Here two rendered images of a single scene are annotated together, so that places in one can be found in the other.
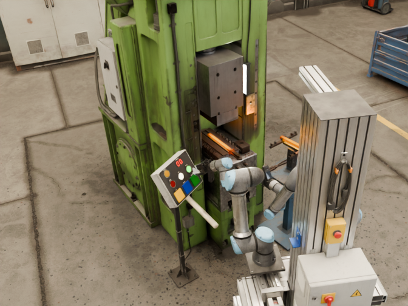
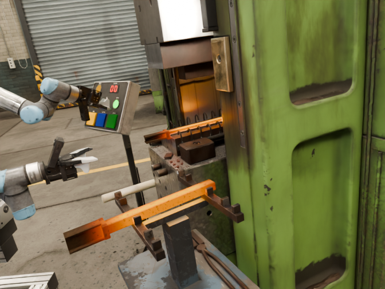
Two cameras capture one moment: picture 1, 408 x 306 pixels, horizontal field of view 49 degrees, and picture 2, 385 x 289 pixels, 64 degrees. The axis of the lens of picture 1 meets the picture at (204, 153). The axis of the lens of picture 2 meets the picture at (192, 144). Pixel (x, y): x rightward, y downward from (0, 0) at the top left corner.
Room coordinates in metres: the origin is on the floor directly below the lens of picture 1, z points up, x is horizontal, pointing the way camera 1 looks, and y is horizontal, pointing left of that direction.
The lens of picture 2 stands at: (3.24, -1.44, 1.36)
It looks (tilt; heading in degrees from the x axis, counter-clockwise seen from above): 19 degrees down; 99
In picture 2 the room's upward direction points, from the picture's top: 8 degrees counter-clockwise
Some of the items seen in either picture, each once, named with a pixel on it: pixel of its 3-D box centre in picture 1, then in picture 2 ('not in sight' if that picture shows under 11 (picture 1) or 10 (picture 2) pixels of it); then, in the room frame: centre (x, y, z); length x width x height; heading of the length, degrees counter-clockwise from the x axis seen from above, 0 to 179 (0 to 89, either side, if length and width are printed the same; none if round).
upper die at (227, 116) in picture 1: (212, 107); (200, 49); (3.11, -0.09, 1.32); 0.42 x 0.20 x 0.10; 31
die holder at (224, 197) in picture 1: (219, 167); (223, 184); (3.15, -0.13, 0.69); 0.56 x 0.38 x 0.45; 31
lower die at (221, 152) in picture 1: (214, 144); (209, 129); (3.11, -0.09, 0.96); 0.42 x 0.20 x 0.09; 31
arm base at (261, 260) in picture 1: (264, 252); not in sight; (1.96, -0.34, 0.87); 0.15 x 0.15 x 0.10
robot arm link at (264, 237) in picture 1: (263, 239); not in sight; (1.96, -0.33, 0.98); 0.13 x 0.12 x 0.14; 99
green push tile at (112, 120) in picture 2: (194, 180); (112, 121); (2.58, 0.08, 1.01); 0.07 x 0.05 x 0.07; 146
